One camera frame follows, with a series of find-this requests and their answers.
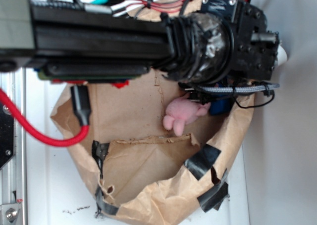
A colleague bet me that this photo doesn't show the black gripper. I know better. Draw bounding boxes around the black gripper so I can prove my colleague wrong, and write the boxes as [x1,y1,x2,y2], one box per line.
[200,0,280,81]

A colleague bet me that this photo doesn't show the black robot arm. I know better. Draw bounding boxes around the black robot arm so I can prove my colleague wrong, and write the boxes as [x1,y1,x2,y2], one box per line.
[0,0,280,85]

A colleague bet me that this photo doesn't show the blue rectangular block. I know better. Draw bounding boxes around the blue rectangular block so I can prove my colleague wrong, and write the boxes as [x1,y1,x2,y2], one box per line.
[210,99,232,115]

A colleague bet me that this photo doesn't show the pink plush bunny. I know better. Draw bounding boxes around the pink plush bunny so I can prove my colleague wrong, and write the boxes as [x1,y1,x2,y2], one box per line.
[162,93,211,137]

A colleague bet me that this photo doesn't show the brown paper bag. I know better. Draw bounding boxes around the brown paper bag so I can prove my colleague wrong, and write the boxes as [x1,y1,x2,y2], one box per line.
[50,0,256,225]

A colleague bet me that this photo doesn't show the grey braided cable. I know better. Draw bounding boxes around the grey braided cable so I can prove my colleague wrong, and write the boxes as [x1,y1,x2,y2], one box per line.
[197,83,280,95]

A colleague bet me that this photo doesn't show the red braided cable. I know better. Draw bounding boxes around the red braided cable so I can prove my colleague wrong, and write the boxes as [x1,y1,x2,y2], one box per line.
[0,88,90,148]

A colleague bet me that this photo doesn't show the aluminium frame rail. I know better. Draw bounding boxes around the aluminium frame rail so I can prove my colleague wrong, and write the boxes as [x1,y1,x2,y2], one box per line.
[0,70,28,225]

